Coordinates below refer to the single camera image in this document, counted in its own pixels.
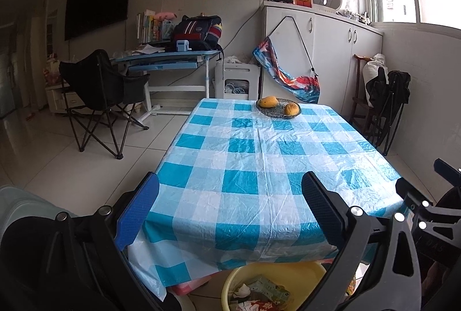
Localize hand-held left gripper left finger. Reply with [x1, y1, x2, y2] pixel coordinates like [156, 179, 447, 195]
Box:
[39, 171, 160, 311]

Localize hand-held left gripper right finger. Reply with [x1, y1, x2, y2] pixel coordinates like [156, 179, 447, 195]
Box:
[302, 171, 422, 311]

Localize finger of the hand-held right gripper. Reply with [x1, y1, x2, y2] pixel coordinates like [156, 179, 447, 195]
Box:
[434, 158, 461, 186]
[395, 179, 434, 221]

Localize red snack packet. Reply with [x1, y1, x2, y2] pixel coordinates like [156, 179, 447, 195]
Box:
[238, 299, 289, 311]

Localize yellow plastic basin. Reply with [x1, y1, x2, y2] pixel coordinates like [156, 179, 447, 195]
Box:
[220, 261, 357, 311]

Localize blue checkered plastic tablecloth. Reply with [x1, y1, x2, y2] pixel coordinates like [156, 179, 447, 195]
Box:
[128, 97, 405, 301]

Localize folded black camping chair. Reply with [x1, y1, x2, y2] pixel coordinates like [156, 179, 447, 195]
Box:
[365, 67, 411, 157]

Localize ribbed glass fruit bowl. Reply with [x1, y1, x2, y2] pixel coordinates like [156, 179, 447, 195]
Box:
[256, 98, 302, 119]

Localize pale blue seat back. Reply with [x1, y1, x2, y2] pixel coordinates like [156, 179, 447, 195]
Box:
[0, 185, 78, 225]

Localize dark wooden chair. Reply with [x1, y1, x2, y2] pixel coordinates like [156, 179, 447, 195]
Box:
[351, 54, 375, 124]

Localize white stuffed bag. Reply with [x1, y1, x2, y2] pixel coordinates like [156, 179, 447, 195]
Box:
[362, 54, 388, 108]

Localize colourful printed hanging bag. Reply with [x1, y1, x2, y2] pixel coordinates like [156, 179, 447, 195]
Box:
[252, 16, 322, 105]

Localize white television stand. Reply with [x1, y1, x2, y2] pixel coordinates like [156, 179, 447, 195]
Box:
[45, 79, 87, 113]

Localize open black camping chair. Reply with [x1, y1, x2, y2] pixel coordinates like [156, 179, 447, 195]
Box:
[58, 49, 151, 158]

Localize blue study desk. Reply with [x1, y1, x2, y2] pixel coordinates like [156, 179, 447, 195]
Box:
[114, 49, 221, 117]

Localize loose papers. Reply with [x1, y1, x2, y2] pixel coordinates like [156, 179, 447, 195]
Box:
[113, 45, 166, 60]

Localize white plastic stool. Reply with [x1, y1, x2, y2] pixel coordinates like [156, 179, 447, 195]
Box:
[215, 62, 260, 101]

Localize row of books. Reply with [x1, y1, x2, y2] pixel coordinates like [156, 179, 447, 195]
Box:
[136, 10, 173, 44]

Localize dark striped backpack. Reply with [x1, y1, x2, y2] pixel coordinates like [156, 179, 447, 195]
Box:
[173, 14, 223, 50]

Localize white wall cabinets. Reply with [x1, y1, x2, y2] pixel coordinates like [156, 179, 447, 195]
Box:
[263, 1, 384, 117]

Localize black wall television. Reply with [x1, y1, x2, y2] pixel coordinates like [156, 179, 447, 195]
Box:
[65, 0, 134, 41]

